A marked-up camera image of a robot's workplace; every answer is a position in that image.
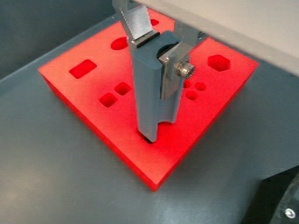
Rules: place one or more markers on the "dark grey arch object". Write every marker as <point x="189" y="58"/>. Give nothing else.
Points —
<point x="152" y="109"/>

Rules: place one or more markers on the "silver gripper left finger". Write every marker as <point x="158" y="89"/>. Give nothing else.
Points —
<point x="134" y="20"/>

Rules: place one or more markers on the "red shape sorter block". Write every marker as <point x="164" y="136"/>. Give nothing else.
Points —
<point x="90" y="79"/>

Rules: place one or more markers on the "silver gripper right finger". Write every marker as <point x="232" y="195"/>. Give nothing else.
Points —
<point x="174" y="59"/>

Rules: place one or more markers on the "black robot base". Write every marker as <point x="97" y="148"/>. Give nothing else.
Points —
<point x="275" y="204"/>

